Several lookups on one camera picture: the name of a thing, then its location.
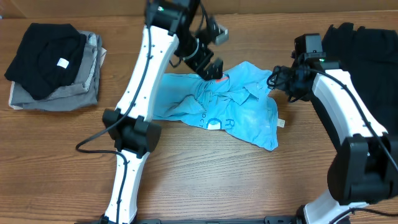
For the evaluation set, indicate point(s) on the light blue t-shirt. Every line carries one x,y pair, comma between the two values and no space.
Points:
238,103

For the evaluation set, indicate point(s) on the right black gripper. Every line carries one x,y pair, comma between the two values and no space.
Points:
278,77

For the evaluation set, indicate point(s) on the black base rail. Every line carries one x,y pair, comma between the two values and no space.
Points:
211,221

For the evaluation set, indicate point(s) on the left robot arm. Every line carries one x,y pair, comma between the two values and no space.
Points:
166,33

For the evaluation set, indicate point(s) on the folded black garment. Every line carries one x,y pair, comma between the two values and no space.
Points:
49,56

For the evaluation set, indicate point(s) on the folded grey garment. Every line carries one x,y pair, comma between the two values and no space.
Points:
81,87

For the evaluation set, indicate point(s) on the black garment pile right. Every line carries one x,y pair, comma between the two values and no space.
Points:
370,56

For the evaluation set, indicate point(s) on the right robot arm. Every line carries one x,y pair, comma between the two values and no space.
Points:
364,170

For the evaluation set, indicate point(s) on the folded beige garment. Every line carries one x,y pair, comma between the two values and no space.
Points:
102,56

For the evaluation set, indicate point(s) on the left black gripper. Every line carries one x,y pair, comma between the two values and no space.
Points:
206,73

